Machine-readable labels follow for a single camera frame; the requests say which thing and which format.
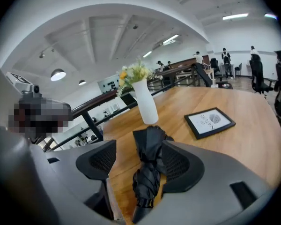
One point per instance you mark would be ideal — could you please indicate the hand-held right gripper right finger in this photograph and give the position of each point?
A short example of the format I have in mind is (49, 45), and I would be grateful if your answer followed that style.
(213, 172)

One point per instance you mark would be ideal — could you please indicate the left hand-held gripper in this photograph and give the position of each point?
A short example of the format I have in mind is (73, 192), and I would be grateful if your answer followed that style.
(44, 102)

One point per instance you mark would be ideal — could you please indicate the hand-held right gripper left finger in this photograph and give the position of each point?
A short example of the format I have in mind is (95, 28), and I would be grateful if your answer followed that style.
(96, 158)

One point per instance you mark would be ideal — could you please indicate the black umbrella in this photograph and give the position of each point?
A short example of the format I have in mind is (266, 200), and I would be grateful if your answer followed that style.
(146, 177)

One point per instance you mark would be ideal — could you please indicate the wooden table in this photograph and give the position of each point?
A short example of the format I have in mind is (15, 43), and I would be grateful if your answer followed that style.
(224, 153)

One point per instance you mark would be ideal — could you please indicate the dark metal railing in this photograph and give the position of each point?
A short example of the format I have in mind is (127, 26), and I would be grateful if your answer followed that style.
(93, 128)

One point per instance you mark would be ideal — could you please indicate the white vase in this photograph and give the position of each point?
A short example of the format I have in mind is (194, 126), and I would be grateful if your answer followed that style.
(146, 104)

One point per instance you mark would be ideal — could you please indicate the dome pendant lamp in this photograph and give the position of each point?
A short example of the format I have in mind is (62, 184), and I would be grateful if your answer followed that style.
(82, 82)
(58, 75)

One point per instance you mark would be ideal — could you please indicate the yellow and white flowers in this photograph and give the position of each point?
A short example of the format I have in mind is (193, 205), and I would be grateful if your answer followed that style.
(133, 72)

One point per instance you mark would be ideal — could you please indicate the ceiling tube light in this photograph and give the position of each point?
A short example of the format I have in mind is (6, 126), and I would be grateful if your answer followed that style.
(147, 54)
(235, 16)
(271, 16)
(171, 39)

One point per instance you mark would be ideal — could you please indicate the black picture frame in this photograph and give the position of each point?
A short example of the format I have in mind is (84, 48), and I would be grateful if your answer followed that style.
(208, 123)

